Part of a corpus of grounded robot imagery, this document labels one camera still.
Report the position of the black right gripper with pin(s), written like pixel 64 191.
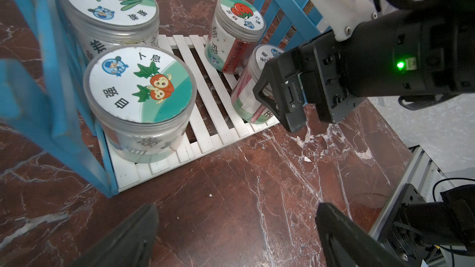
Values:
pixel 423 57

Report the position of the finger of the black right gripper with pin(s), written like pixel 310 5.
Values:
pixel 279 90

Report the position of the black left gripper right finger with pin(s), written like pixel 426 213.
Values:
pixel 345 244

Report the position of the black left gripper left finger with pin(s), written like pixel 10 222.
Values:
pixel 129 244

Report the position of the flower label jar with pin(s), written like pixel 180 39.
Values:
pixel 243 99
pixel 143 98

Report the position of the red strawberry label jar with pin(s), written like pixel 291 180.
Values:
pixel 236 29

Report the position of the green tree label jar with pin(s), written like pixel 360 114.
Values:
pixel 100 25

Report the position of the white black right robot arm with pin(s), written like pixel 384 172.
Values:
pixel 422 51

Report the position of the blue and white wooden shelf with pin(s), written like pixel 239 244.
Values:
pixel 59 120

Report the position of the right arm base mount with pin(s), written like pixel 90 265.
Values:
pixel 414 227

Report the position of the aluminium front rail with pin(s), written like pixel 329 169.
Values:
pixel 428 180

